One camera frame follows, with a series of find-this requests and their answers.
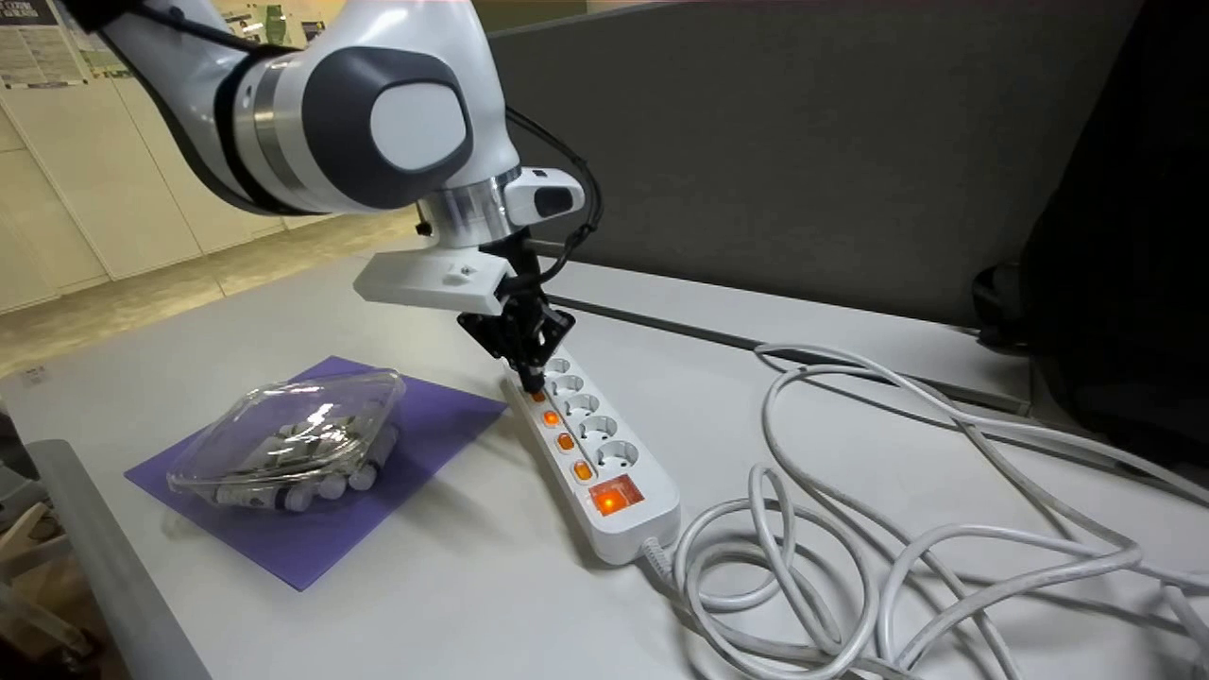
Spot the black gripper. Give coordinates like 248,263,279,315
456,229,573,385

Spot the white six-socket power strip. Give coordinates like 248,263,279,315
502,351,680,565

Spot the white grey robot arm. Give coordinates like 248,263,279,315
64,0,587,391

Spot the clear plastic tray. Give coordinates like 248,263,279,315
167,369,404,511

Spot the purple mat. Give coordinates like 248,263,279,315
129,355,502,590

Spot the grey desk divider panel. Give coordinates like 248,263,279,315
491,0,1146,321

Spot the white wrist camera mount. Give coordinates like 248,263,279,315
354,249,509,318

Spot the white power strip cable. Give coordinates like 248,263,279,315
634,341,1209,680

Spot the wall poster left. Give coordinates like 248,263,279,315
0,0,129,92

